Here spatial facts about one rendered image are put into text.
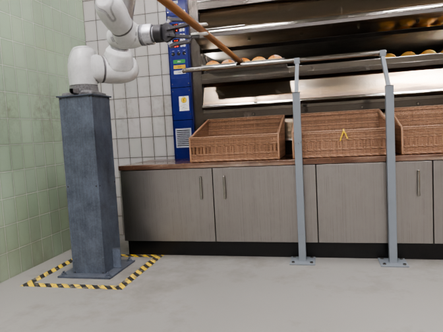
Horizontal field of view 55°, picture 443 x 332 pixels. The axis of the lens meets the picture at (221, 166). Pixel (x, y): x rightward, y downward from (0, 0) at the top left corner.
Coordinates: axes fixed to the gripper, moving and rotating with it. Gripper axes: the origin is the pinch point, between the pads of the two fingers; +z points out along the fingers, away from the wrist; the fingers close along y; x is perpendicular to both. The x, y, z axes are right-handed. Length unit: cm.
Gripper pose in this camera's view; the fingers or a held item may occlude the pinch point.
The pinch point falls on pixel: (199, 29)
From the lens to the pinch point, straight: 187.5
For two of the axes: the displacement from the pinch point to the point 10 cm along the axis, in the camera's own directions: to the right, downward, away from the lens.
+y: 0.5, 10.0, 0.8
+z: 9.7, -0.3, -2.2
